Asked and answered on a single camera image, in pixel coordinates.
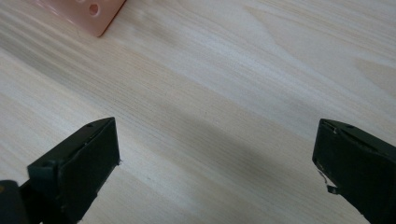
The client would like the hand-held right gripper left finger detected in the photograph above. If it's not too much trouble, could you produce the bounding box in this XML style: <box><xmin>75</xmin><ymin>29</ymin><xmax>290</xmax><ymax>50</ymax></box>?
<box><xmin>19</xmin><ymin>117</ymin><xmax>121</xmax><ymax>224</ymax></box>

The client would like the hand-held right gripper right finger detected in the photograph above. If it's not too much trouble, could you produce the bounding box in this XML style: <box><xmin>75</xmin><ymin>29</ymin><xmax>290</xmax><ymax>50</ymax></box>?
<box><xmin>312</xmin><ymin>118</ymin><xmax>396</xmax><ymax>224</ymax></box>

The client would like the pink plastic block with holes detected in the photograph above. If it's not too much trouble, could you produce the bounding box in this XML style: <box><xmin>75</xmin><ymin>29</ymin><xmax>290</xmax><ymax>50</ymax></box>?
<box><xmin>31</xmin><ymin>0</ymin><xmax>127</xmax><ymax>38</ymax></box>

